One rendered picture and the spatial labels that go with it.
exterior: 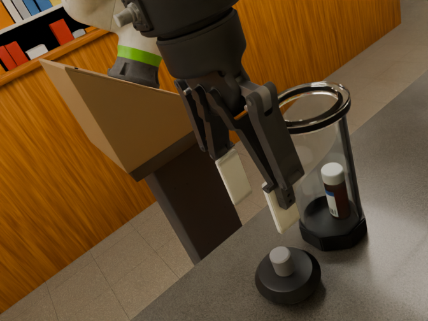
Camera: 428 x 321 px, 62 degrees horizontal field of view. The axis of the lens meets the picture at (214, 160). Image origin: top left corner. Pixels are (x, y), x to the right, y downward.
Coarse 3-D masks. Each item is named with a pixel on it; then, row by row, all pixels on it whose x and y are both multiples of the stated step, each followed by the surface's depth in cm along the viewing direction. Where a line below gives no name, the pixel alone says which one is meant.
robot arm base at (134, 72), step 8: (120, 64) 97; (128, 64) 97; (136, 64) 97; (144, 64) 97; (112, 72) 98; (120, 72) 97; (128, 72) 96; (136, 72) 97; (144, 72) 98; (152, 72) 99; (128, 80) 96; (136, 80) 96; (144, 80) 97; (152, 80) 99
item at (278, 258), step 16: (272, 256) 47; (288, 256) 46; (304, 256) 49; (256, 272) 50; (272, 272) 48; (288, 272) 47; (304, 272) 47; (320, 272) 47; (272, 288) 46; (288, 288) 46; (304, 288) 45
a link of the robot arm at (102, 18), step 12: (72, 0) 88; (84, 0) 86; (96, 0) 87; (108, 0) 90; (72, 12) 92; (84, 12) 91; (96, 12) 91; (108, 12) 92; (96, 24) 95; (108, 24) 94
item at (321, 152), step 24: (288, 96) 48; (312, 96) 48; (336, 96) 44; (288, 120) 42; (312, 120) 40; (312, 144) 42; (336, 144) 43; (312, 168) 44; (336, 168) 44; (312, 192) 47; (336, 192) 46; (312, 216) 50; (336, 216) 48
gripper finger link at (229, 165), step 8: (232, 152) 42; (216, 160) 42; (224, 160) 42; (232, 160) 42; (240, 160) 43; (224, 168) 42; (232, 168) 43; (240, 168) 43; (224, 176) 42; (232, 176) 43; (240, 176) 44; (224, 184) 43; (232, 184) 43; (240, 184) 44; (248, 184) 45; (232, 192) 44; (240, 192) 44; (248, 192) 45; (232, 200) 44; (240, 200) 45
